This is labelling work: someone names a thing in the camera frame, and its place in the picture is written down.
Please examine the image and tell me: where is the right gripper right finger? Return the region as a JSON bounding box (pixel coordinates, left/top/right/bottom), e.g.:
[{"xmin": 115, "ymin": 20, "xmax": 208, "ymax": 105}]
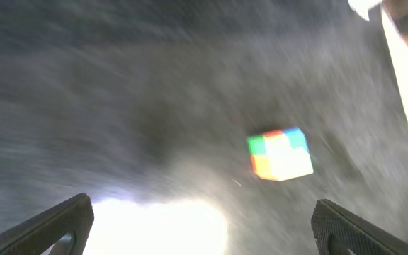
[{"xmin": 310, "ymin": 198, "xmax": 408, "ymax": 255}]

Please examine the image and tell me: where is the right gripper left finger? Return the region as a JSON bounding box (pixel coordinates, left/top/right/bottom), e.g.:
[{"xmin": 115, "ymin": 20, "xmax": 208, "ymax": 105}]
[{"xmin": 0, "ymin": 193, "xmax": 95, "ymax": 255}]

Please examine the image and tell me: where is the many-coloured puzzle cube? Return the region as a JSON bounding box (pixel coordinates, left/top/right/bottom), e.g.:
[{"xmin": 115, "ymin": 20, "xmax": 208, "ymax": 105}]
[{"xmin": 246, "ymin": 126, "xmax": 315, "ymax": 183}]

